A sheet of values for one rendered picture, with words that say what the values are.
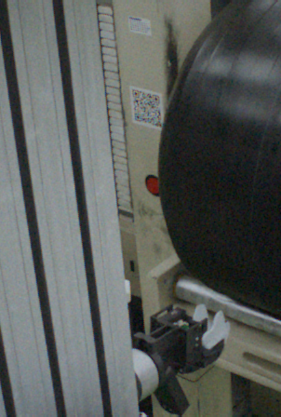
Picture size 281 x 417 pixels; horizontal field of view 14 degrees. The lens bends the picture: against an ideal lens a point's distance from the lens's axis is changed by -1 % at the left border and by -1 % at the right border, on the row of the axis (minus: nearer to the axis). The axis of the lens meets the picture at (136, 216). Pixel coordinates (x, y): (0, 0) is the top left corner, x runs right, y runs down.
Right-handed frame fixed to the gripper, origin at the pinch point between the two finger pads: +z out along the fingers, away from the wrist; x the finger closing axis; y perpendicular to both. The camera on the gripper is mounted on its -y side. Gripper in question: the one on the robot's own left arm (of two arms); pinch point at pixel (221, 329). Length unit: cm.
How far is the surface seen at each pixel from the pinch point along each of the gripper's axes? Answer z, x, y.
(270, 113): 5.4, -3.8, 35.9
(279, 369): 18.8, 0.5, -16.9
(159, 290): 14.0, 24.4, -7.2
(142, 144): 22.2, 35.2, 16.3
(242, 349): 15.9, 6.8, -13.9
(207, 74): 7.2, 9.4, 38.7
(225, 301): 18.1, 12.4, -6.8
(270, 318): 18.0, 2.6, -6.9
